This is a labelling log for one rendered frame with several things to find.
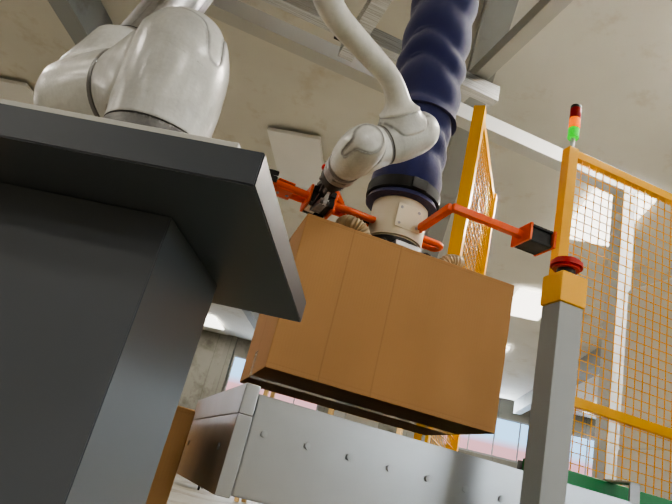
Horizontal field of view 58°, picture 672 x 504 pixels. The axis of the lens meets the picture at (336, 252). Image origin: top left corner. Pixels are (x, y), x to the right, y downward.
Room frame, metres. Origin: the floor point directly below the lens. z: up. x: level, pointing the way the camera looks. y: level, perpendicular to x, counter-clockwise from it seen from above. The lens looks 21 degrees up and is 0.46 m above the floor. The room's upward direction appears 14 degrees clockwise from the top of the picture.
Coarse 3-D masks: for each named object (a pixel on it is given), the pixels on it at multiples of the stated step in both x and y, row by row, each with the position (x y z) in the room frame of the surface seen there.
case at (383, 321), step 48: (336, 240) 1.40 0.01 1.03; (384, 240) 1.43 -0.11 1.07; (336, 288) 1.41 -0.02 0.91; (384, 288) 1.43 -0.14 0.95; (432, 288) 1.46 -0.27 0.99; (480, 288) 1.49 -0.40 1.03; (288, 336) 1.39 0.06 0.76; (336, 336) 1.41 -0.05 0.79; (384, 336) 1.44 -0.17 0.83; (432, 336) 1.47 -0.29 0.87; (480, 336) 1.49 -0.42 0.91; (288, 384) 1.56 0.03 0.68; (336, 384) 1.42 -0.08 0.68; (384, 384) 1.45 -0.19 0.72; (432, 384) 1.47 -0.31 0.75; (480, 384) 1.50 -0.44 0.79; (432, 432) 1.78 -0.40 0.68; (480, 432) 1.54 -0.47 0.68
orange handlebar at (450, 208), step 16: (288, 192) 1.54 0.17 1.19; (304, 192) 1.54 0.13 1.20; (336, 208) 1.57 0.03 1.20; (352, 208) 1.58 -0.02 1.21; (448, 208) 1.41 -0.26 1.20; (464, 208) 1.41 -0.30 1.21; (368, 224) 1.64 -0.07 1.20; (432, 224) 1.52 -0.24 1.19; (496, 224) 1.43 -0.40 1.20; (432, 240) 1.65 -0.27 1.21
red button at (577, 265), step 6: (558, 258) 1.19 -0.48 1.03; (564, 258) 1.18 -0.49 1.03; (570, 258) 1.18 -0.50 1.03; (576, 258) 1.18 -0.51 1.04; (552, 264) 1.21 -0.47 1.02; (558, 264) 1.20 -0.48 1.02; (564, 264) 1.19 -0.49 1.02; (570, 264) 1.18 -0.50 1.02; (576, 264) 1.18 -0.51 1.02; (582, 264) 1.19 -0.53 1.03; (558, 270) 1.21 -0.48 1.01; (570, 270) 1.19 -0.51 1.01; (576, 270) 1.20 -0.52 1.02; (582, 270) 1.20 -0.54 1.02
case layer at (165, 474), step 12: (180, 408) 1.32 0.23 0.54; (180, 420) 1.32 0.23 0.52; (192, 420) 1.33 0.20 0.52; (180, 432) 1.33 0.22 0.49; (168, 444) 1.32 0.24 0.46; (180, 444) 1.33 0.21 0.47; (168, 456) 1.32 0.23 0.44; (180, 456) 1.33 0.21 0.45; (168, 468) 1.33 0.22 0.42; (156, 480) 1.32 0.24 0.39; (168, 480) 1.33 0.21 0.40; (156, 492) 1.32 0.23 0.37; (168, 492) 1.33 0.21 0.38
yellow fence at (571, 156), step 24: (576, 168) 2.26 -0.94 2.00; (600, 168) 2.30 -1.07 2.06; (624, 192) 2.35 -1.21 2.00; (648, 192) 2.39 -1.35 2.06; (576, 216) 2.29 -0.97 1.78; (600, 216) 2.32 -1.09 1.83; (624, 216) 2.35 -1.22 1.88; (624, 240) 2.35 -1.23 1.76; (600, 264) 2.32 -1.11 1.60; (648, 264) 2.39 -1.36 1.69; (624, 288) 2.36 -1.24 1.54; (600, 312) 2.33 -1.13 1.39; (648, 384) 2.40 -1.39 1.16; (576, 408) 2.32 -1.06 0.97; (600, 408) 2.33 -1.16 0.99; (648, 408) 2.41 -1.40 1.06; (624, 432) 2.37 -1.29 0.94; (648, 432) 2.40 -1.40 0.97
